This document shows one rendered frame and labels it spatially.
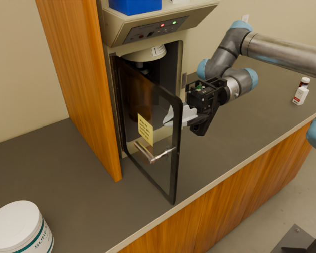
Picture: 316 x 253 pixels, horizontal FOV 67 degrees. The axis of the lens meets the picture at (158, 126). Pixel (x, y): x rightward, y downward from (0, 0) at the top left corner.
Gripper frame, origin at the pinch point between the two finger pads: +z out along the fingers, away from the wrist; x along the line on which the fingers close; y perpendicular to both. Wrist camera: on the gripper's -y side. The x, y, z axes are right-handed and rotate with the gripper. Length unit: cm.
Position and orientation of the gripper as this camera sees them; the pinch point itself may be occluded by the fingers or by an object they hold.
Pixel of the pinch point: (168, 124)
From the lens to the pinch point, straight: 62.0
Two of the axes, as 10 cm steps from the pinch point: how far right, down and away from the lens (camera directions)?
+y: 0.2, -7.8, -6.2
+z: -7.7, 3.8, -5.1
